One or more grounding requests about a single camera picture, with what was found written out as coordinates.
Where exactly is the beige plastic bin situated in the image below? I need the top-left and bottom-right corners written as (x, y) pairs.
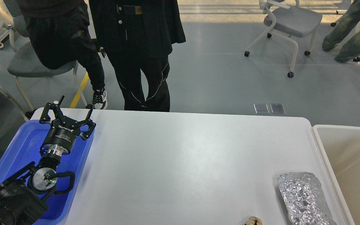
top-left (312, 124), bottom-right (360, 225)

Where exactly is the left metal floor plate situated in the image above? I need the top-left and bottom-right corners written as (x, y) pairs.
top-left (254, 103), bottom-right (270, 114)

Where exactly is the crumpled aluminium foil sheet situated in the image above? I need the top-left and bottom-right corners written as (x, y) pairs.
top-left (277, 172), bottom-right (336, 225)

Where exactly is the grey chair left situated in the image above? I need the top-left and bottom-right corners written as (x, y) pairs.
top-left (4, 0), bottom-right (87, 111)

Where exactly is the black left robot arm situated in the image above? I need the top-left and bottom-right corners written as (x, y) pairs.
top-left (0, 97), bottom-right (96, 225)

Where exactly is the person in black trousers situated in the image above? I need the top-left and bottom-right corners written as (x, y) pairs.
top-left (17, 0), bottom-right (108, 109)

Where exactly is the blue plastic tray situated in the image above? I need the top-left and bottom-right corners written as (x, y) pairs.
top-left (0, 120), bottom-right (94, 225)

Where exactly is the metal floor plate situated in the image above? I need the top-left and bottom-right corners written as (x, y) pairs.
top-left (270, 103), bottom-right (286, 114)
top-left (254, 103), bottom-right (270, 114)

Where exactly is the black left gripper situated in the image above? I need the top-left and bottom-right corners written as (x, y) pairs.
top-left (39, 95), bottom-right (97, 155)

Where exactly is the person in black coat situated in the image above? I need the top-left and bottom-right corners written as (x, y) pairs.
top-left (89, 0), bottom-right (186, 112)

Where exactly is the grey wheeled chair right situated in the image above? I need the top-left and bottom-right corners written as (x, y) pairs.
top-left (244, 0), bottom-right (323, 78)

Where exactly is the right metal floor plate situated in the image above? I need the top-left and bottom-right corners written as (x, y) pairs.
top-left (270, 103), bottom-right (286, 114)

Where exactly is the small brown crumpled scrap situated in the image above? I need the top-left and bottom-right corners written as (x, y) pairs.
top-left (244, 216), bottom-right (263, 225)

